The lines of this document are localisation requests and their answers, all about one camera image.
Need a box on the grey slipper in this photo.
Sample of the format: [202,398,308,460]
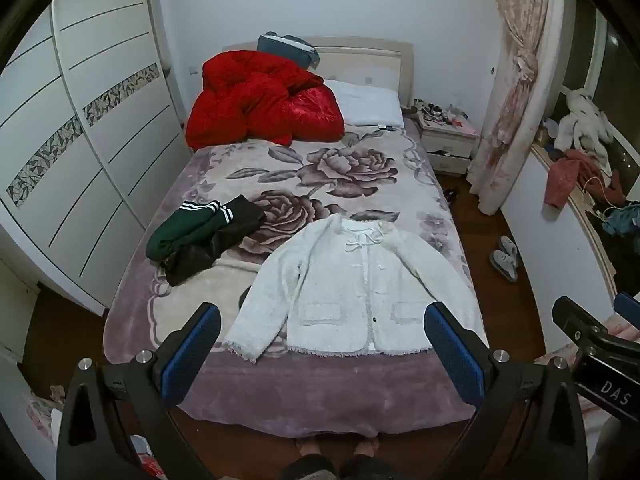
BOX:
[499,235,523,267]
[489,251,520,283]

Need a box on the red and white packet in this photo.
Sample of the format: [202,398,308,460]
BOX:
[129,434,167,480]

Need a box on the red quilt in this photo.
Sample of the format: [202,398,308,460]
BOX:
[185,51,346,151]

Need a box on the cream bed headboard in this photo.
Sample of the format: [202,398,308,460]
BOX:
[222,36,416,111]

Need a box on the person's left leg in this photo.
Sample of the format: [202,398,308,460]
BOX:
[279,436,337,480]

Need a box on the dark green striped garment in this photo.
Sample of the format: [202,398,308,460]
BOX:
[146,200,236,263]

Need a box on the white sliding wardrobe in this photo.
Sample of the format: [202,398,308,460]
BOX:
[0,0,193,366]

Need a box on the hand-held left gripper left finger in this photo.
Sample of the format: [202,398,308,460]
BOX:
[56,302,223,480]

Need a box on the person's right leg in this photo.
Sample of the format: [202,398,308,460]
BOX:
[340,436,402,480]

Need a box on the pink patterned cloth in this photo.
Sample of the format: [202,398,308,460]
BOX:
[534,317,640,421]

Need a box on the person's leg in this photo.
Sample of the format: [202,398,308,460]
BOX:
[340,436,402,480]
[279,436,337,480]

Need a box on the pink floral curtain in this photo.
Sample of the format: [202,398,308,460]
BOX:
[466,0,557,216]

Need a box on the cream window sill counter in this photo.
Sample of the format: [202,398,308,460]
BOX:
[500,140,621,333]

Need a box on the floral plush blanket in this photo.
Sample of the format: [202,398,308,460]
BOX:
[102,117,488,438]

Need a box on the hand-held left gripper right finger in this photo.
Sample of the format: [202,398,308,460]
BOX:
[424,302,591,480]

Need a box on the grey blue garment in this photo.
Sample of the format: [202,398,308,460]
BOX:
[257,31,321,68]

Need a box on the white pillow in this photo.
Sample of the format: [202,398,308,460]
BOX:
[324,79,405,128]

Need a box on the blue cloth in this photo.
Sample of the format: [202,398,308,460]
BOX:
[601,201,640,237]

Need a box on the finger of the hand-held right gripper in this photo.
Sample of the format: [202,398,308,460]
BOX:
[552,296,610,343]
[613,292,640,333]

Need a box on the white nightstand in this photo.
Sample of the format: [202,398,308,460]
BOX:
[414,107,481,177]

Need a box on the clutter of small toiletries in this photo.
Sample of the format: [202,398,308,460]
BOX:
[413,99,471,128]

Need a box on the white charging cable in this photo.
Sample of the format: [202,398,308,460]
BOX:
[580,172,618,218]

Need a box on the black garment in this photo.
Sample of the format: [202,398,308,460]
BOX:
[160,194,267,287]

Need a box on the white fuzzy jacket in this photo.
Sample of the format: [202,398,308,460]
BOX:
[220,214,490,364]

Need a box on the pink floor rag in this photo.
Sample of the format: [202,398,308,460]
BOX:
[24,384,67,443]

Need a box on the red garment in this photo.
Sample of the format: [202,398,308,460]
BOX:
[544,149,626,208]

